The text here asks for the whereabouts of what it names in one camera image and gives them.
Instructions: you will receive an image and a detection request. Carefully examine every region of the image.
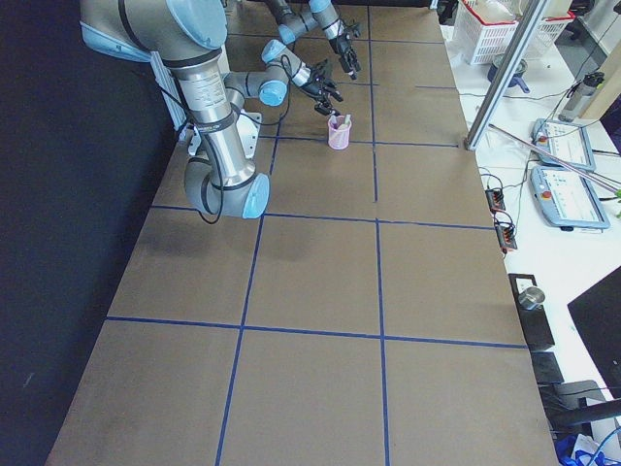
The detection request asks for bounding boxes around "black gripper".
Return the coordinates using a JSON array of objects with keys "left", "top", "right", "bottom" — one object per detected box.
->
[
  {"left": 329, "top": 21, "right": 361, "bottom": 81},
  {"left": 303, "top": 59, "right": 343, "bottom": 117}
]

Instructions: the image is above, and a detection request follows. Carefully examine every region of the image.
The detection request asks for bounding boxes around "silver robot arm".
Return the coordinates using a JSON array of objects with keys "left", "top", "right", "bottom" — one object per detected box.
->
[
  {"left": 80, "top": 1, "right": 343, "bottom": 218},
  {"left": 264, "top": 0, "right": 361, "bottom": 80}
]

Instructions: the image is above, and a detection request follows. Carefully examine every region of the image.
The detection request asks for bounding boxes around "pink mesh pen holder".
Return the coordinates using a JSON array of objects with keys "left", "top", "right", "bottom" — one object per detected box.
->
[{"left": 328, "top": 114, "right": 351, "bottom": 150}]

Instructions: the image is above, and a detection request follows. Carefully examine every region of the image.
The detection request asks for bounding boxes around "white plastic basket red rim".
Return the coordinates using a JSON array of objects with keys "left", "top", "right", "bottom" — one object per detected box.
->
[{"left": 452, "top": 1, "right": 575, "bottom": 65}]

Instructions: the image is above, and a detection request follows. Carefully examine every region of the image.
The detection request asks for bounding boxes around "blue saucepan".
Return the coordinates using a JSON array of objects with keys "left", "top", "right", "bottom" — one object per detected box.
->
[{"left": 487, "top": 53, "right": 534, "bottom": 93}]

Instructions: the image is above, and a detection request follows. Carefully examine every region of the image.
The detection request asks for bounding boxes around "grey water bottle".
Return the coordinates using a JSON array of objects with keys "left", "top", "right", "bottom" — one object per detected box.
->
[{"left": 558, "top": 71, "right": 605, "bottom": 122}]

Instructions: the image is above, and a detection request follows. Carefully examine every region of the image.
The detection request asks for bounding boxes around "far teach pendant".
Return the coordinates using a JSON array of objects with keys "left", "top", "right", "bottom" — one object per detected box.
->
[{"left": 532, "top": 118, "right": 596, "bottom": 172}]

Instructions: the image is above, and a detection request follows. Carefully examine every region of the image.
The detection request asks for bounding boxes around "teach pendant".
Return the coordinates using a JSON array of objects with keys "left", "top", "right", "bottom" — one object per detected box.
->
[
  {"left": 532, "top": 118, "right": 596, "bottom": 172},
  {"left": 530, "top": 166, "right": 610, "bottom": 230}
]

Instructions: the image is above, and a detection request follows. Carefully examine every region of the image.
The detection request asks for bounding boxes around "near teach pendant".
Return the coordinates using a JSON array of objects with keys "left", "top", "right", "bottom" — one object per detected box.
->
[{"left": 530, "top": 166, "right": 610, "bottom": 230}]

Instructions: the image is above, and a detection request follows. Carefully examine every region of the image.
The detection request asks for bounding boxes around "small metal cup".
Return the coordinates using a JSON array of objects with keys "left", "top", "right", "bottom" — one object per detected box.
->
[{"left": 518, "top": 286, "right": 545, "bottom": 311}]

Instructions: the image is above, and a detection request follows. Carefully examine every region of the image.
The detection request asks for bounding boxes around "metal rod green tip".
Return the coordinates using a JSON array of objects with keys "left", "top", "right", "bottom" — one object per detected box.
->
[{"left": 488, "top": 123, "right": 621, "bottom": 193}]

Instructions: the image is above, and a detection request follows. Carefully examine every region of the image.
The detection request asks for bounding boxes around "black monitor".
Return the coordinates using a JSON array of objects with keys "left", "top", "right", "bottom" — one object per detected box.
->
[{"left": 568, "top": 274, "right": 620, "bottom": 398}]

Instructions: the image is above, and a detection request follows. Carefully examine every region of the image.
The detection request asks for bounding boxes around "aluminium frame post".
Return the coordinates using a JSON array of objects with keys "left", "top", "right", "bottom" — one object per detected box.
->
[{"left": 464, "top": 0, "right": 548, "bottom": 150}]

